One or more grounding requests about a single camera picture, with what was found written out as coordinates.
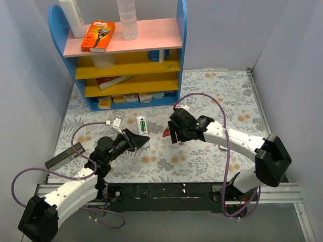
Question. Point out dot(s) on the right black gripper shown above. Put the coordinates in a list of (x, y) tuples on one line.
[(175, 132)]

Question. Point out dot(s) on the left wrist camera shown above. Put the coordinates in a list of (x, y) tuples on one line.
[(114, 125)]

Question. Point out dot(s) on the cluster of batteries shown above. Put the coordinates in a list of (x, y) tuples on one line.
[(166, 132)]

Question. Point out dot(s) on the floral table mat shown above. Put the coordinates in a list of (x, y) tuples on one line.
[(224, 96)]

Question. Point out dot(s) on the blue shelf unit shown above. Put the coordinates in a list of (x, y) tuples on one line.
[(132, 59)]

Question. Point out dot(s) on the blue white carton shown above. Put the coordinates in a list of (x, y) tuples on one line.
[(158, 55)]

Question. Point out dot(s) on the white bottle on shelf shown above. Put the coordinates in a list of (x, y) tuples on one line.
[(73, 15)]

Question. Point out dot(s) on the yellow sponge pack left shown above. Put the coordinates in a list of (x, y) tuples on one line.
[(104, 102)]

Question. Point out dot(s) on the clear plastic water bottle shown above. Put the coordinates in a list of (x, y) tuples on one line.
[(128, 19)]

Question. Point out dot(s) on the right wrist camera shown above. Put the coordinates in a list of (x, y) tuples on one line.
[(185, 107)]

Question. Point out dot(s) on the white remote with screen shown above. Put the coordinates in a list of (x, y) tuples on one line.
[(138, 119)]

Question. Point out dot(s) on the white cup on shelf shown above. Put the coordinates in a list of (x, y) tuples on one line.
[(104, 61)]

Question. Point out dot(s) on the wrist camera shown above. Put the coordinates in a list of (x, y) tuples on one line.
[(114, 125), (185, 107)]

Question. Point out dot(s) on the black flat bar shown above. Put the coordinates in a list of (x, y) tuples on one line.
[(61, 159)]

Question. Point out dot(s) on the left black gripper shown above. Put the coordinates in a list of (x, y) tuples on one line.
[(128, 138)]

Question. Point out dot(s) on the orange razor box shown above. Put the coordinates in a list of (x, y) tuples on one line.
[(98, 36)]

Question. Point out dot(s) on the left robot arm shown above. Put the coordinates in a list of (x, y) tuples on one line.
[(43, 216)]

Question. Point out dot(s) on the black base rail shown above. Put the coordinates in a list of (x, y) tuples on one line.
[(139, 197)]

